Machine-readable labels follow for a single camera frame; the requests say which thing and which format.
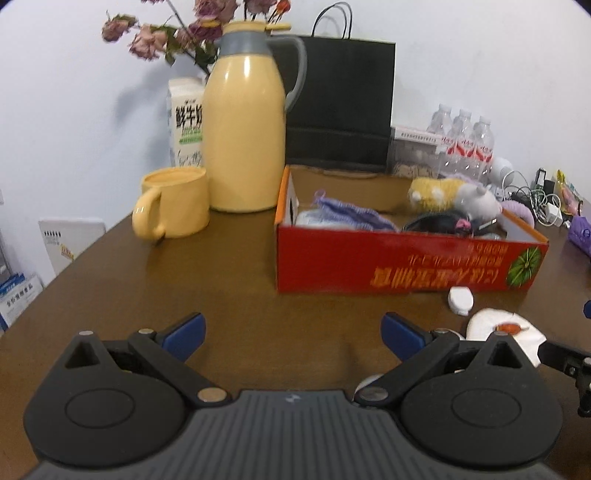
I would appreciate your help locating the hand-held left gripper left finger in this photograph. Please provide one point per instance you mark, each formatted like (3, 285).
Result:
(184, 334)

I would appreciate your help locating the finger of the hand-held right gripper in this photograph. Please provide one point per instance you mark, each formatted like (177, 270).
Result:
(556, 354)
(588, 309)

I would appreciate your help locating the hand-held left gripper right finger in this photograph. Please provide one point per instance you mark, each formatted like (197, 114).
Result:
(404, 336)

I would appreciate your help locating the white round disc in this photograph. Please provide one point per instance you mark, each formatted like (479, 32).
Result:
(461, 301)

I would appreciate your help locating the white tissue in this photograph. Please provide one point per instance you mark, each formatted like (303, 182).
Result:
(485, 323)

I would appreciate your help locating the red cardboard box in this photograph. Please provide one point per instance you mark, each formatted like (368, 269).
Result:
(369, 263)

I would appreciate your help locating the purple knitted pouch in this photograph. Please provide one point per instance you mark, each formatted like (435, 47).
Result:
(351, 213)

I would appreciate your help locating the plush hamster toy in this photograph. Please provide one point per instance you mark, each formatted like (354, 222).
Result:
(475, 201)

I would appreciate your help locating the orange dried flower bud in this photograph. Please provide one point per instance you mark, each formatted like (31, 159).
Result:
(508, 327)

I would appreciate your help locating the purple tissue packet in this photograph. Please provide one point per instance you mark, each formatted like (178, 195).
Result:
(581, 230)

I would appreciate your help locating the white power adapter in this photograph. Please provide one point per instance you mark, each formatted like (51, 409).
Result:
(552, 213)

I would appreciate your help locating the colourful snack packet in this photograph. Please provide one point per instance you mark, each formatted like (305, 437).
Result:
(569, 194)

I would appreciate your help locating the yellow mug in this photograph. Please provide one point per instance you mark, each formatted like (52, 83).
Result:
(180, 207)

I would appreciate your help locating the white printed carton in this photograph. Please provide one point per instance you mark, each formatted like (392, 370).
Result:
(69, 240)

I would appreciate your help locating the white desk fan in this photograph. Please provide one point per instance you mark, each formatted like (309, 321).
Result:
(501, 167)

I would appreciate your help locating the blue and white boxes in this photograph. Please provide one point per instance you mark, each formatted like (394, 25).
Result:
(18, 295)

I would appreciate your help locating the clear food container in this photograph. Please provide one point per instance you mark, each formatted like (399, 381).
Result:
(411, 159)

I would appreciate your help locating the clear water bottle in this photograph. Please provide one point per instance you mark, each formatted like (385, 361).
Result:
(482, 138)
(461, 134)
(441, 122)

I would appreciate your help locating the white flat box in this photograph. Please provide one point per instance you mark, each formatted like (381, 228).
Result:
(415, 134)

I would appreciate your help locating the yellow thermos jug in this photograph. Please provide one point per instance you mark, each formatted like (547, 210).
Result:
(244, 138)

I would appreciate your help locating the white milk carton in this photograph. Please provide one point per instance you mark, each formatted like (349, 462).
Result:
(187, 124)

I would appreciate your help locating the black paper bag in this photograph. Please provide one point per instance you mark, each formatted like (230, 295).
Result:
(341, 92)

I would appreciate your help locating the dried rose bouquet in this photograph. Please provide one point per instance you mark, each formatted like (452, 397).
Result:
(147, 41)

